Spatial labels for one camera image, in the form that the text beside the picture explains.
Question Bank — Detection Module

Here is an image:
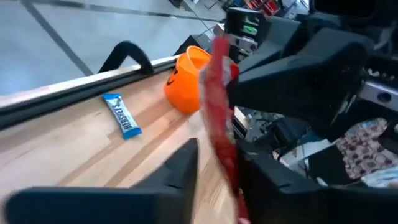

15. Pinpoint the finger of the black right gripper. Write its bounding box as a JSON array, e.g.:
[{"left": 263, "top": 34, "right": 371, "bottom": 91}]
[
  {"left": 236, "top": 16, "right": 310, "bottom": 71},
  {"left": 229, "top": 27, "right": 375, "bottom": 141}
]

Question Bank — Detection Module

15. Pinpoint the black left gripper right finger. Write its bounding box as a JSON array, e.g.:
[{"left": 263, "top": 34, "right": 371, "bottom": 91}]
[{"left": 236, "top": 139, "right": 398, "bottom": 224}]

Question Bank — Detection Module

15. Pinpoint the orange pumpkin bucket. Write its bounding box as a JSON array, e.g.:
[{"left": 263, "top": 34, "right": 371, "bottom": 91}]
[{"left": 164, "top": 45, "right": 215, "bottom": 115}]

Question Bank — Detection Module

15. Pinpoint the floral patterned cloth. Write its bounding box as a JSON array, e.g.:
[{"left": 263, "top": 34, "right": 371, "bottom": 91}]
[{"left": 335, "top": 117, "right": 398, "bottom": 181}]

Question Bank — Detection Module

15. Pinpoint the white blue Hershey's bar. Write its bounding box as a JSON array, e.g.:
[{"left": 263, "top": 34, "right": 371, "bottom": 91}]
[{"left": 102, "top": 92, "right": 143, "bottom": 141}]

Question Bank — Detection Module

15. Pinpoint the black arched hose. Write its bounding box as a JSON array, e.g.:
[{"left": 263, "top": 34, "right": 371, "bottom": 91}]
[{"left": 98, "top": 40, "right": 155, "bottom": 76}]

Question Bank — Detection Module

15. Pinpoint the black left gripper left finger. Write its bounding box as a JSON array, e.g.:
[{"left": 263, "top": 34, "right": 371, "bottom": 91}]
[{"left": 3, "top": 138, "right": 200, "bottom": 224}]

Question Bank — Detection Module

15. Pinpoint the red Skittles packet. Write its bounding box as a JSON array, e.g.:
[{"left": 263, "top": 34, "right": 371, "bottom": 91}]
[{"left": 198, "top": 34, "right": 251, "bottom": 224}]

